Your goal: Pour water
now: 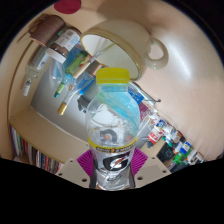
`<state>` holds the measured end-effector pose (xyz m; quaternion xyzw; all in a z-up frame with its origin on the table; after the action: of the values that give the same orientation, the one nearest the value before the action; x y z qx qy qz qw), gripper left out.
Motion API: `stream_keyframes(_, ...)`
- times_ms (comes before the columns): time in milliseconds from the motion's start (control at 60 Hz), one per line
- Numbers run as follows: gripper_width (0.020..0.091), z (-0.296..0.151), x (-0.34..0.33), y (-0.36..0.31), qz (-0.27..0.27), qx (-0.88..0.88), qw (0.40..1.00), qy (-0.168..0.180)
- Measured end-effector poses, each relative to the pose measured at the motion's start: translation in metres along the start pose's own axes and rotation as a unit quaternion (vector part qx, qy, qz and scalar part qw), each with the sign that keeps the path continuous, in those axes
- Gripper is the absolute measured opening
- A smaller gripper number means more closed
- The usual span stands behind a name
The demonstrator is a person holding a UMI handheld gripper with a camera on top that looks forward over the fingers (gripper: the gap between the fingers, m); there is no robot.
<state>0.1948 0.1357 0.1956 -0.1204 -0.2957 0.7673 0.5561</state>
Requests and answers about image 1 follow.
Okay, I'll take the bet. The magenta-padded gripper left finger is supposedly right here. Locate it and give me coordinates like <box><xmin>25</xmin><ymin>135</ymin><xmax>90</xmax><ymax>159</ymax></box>
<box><xmin>54</xmin><ymin>149</ymin><xmax>96</xmax><ymax>188</ymax></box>

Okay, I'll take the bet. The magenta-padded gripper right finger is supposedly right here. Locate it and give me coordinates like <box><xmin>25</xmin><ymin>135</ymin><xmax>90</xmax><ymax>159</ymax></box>
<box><xmin>129</xmin><ymin>148</ymin><xmax>172</xmax><ymax>188</ymax></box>

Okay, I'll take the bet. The clear bottle with yellow cap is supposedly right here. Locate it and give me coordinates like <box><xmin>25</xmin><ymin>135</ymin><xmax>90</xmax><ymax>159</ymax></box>
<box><xmin>85</xmin><ymin>67</ymin><xmax>141</xmax><ymax>191</ymax></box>

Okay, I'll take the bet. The black bag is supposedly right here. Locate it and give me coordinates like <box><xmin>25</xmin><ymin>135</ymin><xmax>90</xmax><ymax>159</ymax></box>
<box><xmin>156</xmin><ymin>141</ymin><xmax>176</xmax><ymax>163</ymax></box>

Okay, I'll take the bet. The green container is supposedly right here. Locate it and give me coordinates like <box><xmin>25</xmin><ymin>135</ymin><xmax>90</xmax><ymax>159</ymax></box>
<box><xmin>173</xmin><ymin>151</ymin><xmax>189</xmax><ymax>166</ymax></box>

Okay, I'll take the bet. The red and white canister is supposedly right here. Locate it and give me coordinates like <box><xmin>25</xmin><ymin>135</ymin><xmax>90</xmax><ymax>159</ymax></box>
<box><xmin>146</xmin><ymin>128</ymin><xmax>163</xmax><ymax>146</ymax></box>

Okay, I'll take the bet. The white bottle with blue label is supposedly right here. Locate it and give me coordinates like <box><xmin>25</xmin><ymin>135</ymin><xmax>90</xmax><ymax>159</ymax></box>
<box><xmin>181</xmin><ymin>141</ymin><xmax>194</xmax><ymax>154</ymax></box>

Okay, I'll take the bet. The wooden shelf unit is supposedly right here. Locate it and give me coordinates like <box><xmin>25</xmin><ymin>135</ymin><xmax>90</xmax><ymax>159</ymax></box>
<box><xmin>6</xmin><ymin>39</ymin><xmax>93</xmax><ymax>174</ymax></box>

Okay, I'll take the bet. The magenta pouch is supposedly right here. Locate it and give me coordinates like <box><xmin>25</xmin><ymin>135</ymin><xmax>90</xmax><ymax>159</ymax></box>
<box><xmin>138</xmin><ymin>101</ymin><xmax>153</xmax><ymax>123</ymax></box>

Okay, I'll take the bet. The gold capped clear bottle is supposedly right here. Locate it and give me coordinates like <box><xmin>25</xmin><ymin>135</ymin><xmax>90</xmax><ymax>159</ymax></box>
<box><xmin>56</xmin><ymin>81</ymin><xmax>84</xmax><ymax>117</ymax></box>

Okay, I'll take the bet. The white and blue box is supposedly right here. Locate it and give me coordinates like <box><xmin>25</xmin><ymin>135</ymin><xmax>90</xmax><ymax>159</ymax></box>
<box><xmin>128</xmin><ymin>81</ymin><xmax>148</xmax><ymax>106</ymax></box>

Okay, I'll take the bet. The green capped spray bottle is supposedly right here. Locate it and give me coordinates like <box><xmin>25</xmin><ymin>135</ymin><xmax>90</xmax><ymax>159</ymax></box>
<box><xmin>54</xmin><ymin>49</ymin><xmax>92</xmax><ymax>99</ymax></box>

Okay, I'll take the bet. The clear glass bottle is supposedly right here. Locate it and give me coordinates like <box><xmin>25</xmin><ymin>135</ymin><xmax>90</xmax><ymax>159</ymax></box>
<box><xmin>22</xmin><ymin>44</ymin><xmax>51</xmax><ymax>98</ymax></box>

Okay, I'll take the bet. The spoon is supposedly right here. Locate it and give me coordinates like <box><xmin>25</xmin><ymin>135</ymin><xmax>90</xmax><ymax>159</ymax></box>
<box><xmin>74</xmin><ymin>41</ymin><xmax>118</xmax><ymax>78</ymax></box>

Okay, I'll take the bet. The glass jar with white lid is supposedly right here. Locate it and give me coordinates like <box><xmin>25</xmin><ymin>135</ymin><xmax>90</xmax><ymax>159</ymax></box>
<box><xmin>44</xmin><ymin>28</ymin><xmax>83</xmax><ymax>64</ymax></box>

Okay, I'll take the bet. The white cup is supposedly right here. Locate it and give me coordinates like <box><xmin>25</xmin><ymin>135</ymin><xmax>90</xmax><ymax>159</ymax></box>
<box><xmin>79</xmin><ymin>18</ymin><xmax>169</xmax><ymax>82</ymax></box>

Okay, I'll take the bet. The brown mug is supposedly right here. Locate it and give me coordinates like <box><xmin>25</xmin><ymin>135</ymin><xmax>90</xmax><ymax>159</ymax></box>
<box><xmin>18</xmin><ymin>14</ymin><xmax>67</xmax><ymax>47</ymax></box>

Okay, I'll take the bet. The flat round red coaster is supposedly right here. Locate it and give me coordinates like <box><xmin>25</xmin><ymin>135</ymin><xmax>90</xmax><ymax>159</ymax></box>
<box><xmin>53</xmin><ymin>0</ymin><xmax>83</xmax><ymax>15</ymax></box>

